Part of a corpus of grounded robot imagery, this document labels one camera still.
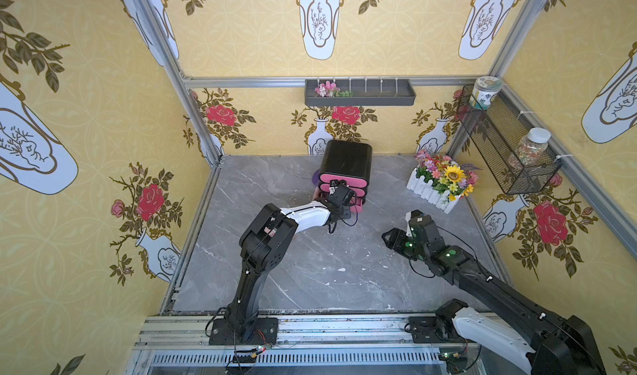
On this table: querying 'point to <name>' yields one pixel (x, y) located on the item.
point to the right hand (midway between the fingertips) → (389, 234)
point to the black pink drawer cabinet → (349, 162)
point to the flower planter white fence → (441, 180)
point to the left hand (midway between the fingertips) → (334, 205)
